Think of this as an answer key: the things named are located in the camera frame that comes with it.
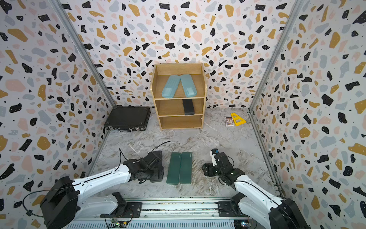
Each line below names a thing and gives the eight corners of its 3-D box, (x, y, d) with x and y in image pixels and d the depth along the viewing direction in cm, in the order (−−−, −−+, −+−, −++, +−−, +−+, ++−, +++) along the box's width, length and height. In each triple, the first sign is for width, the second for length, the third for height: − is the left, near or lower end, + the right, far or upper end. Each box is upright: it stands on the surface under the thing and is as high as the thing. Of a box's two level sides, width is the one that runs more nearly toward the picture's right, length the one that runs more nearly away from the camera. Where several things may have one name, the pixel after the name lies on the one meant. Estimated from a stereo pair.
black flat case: (106, 132, 109) (102, 127, 104) (116, 110, 124) (113, 105, 119) (145, 133, 109) (143, 127, 104) (150, 111, 124) (149, 105, 119)
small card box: (225, 126, 113) (226, 124, 112) (224, 118, 119) (224, 116, 117) (233, 126, 113) (234, 124, 112) (231, 118, 119) (232, 116, 117)
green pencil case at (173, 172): (166, 184, 84) (166, 182, 82) (170, 154, 97) (169, 152, 95) (179, 184, 84) (179, 183, 83) (181, 154, 97) (181, 152, 95)
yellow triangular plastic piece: (236, 126, 114) (237, 124, 112) (227, 116, 121) (228, 114, 119) (245, 122, 116) (246, 121, 115) (236, 112, 123) (236, 111, 122)
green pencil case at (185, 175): (179, 183, 85) (179, 182, 83) (181, 153, 98) (180, 151, 96) (191, 183, 85) (191, 182, 83) (191, 153, 98) (191, 151, 96)
